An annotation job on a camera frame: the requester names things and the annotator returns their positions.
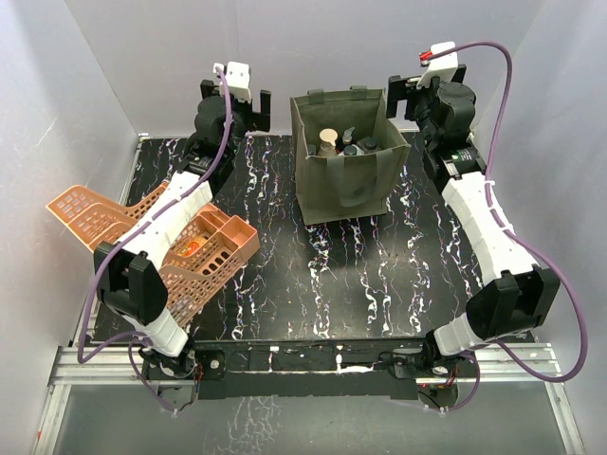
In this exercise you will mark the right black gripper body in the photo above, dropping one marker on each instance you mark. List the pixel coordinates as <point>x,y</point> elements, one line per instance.
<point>425,101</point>

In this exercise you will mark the orange bottle blue pump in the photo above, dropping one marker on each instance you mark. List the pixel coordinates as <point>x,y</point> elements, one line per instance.
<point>347,136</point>

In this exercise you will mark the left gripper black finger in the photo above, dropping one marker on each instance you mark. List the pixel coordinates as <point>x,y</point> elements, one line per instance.
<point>260,120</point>
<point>210,91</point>

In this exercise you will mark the beige brown lotion bottle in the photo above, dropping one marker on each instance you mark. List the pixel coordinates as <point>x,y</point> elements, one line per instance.
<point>328,142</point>

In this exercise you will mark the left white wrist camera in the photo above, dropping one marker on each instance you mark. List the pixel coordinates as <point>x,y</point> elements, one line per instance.
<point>237,76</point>

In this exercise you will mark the orange packet in basket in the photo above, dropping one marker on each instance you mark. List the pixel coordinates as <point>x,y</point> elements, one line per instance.
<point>193,246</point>

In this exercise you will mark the olive green canvas bag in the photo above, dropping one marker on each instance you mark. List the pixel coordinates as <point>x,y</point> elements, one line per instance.
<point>341,187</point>

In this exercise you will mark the clear square bottle black cap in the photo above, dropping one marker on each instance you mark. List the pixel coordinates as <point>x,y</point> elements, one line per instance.
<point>369,144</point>

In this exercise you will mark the orange plastic basket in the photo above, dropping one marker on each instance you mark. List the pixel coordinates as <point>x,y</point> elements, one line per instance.
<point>191,282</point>

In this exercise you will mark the aluminium frame rail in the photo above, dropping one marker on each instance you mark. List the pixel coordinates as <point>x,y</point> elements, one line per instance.
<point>221,369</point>

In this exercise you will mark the white rectangular lotion bottle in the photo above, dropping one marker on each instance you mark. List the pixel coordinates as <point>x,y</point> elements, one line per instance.
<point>352,150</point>

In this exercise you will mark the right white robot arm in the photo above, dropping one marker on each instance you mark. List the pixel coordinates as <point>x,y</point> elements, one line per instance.
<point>517,292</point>

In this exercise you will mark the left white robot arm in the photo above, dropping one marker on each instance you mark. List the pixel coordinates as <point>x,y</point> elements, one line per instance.
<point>127,272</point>

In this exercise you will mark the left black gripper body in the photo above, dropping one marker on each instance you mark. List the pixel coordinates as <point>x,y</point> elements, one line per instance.
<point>242,114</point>

